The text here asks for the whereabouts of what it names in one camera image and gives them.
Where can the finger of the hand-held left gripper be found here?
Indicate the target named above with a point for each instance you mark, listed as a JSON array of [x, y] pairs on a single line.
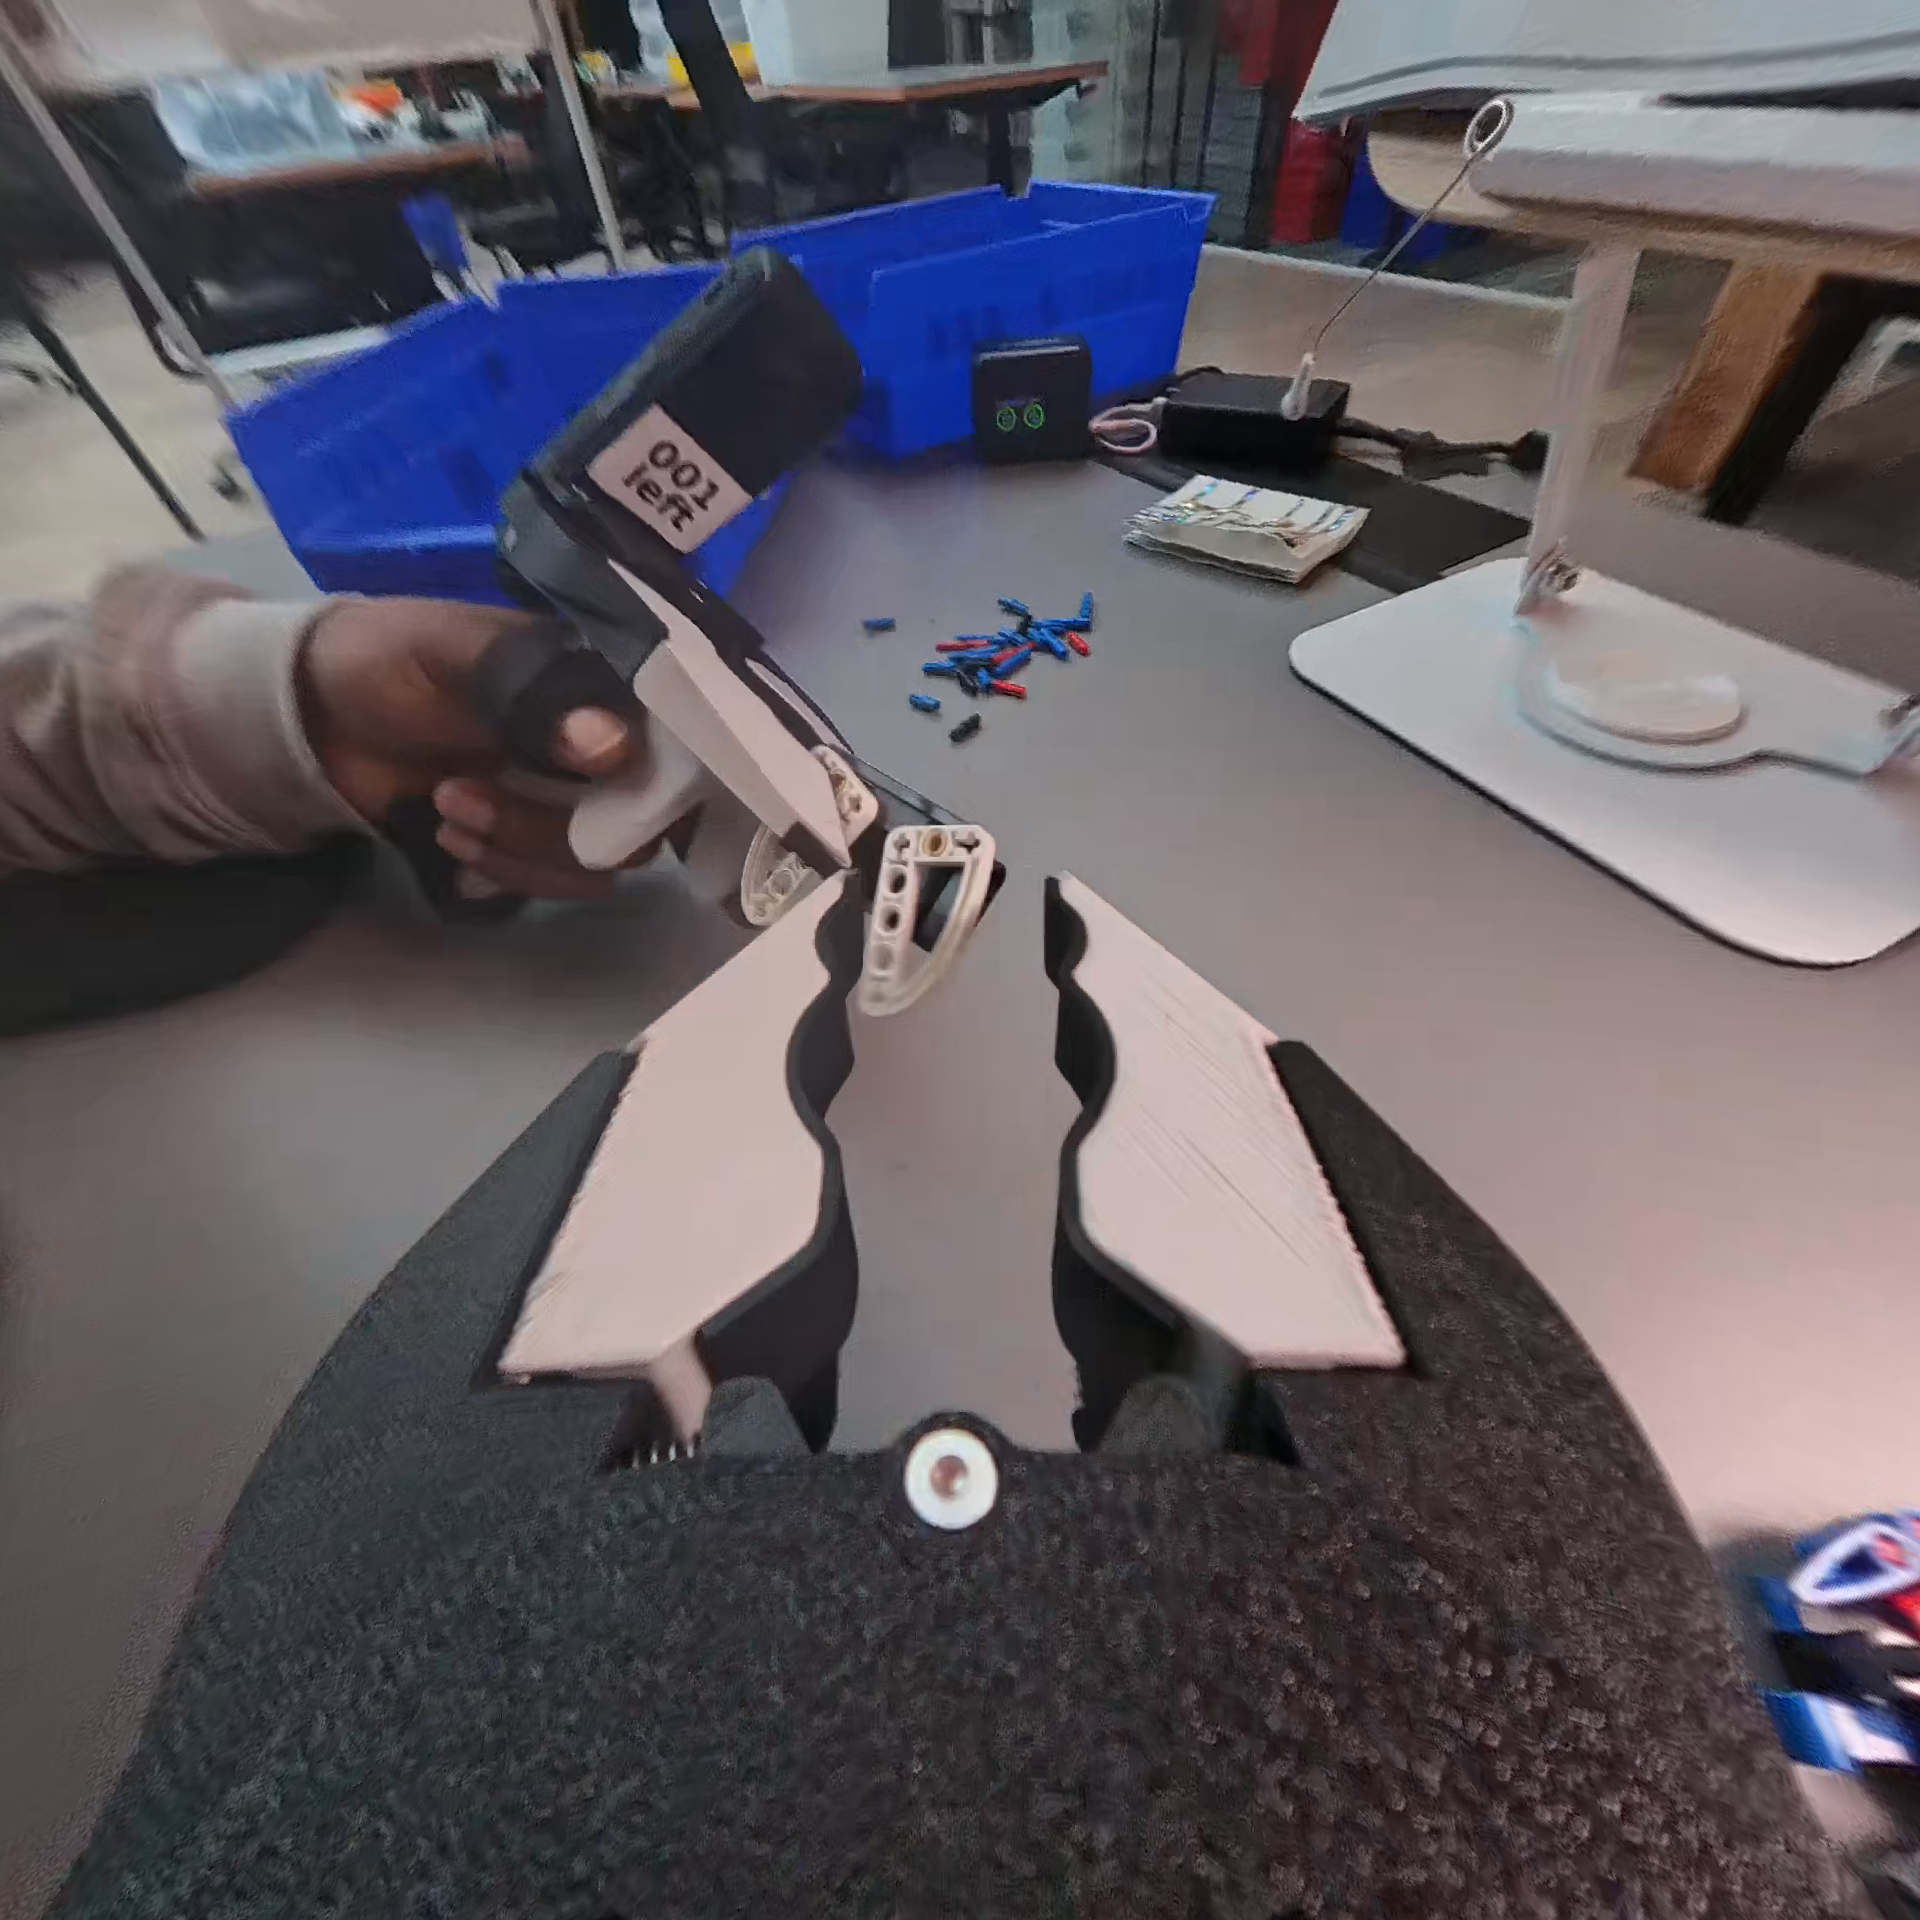
[[720, 704], [780, 682]]

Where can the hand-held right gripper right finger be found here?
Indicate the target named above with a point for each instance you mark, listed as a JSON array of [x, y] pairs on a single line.
[[1231, 1200]]

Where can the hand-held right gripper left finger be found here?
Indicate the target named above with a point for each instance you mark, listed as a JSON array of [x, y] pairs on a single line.
[[674, 1200]]

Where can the blue bin with label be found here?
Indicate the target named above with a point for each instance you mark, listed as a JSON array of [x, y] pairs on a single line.
[[391, 435]]

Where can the person's left forearm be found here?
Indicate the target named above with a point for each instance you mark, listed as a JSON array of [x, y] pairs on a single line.
[[150, 721]]

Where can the grey desk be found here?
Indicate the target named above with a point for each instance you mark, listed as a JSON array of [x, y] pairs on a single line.
[[1200, 750]]

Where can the person's left hand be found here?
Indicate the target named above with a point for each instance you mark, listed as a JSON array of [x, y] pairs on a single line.
[[391, 691]]

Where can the pile of coloured pins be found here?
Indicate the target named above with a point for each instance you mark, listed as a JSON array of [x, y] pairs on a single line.
[[1004, 653]]

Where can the black device with green display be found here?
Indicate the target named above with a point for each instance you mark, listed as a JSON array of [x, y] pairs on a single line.
[[1030, 374]]

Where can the wooden background table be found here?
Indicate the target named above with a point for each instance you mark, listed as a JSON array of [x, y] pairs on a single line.
[[854, 82]]

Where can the folded paper booklet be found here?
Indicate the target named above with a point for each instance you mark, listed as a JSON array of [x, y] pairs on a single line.
[[1244, 525]]

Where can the black power adapter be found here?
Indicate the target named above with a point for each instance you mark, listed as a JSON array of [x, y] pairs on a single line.
[[1231, 420]]

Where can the book stand with white base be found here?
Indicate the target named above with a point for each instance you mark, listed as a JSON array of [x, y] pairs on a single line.
[[1500, 750]]

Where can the black chair armrest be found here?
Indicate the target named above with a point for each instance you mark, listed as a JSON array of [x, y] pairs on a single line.
[[150, 945]]

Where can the rack of storage drawers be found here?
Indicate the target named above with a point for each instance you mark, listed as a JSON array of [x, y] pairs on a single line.
[[1320, 180]]

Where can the toy brick car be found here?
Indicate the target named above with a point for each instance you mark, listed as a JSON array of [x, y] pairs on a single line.
[[1861, 1569]]

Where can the open instruction manual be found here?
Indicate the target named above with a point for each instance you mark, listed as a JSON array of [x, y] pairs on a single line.
[[1574, 45]]

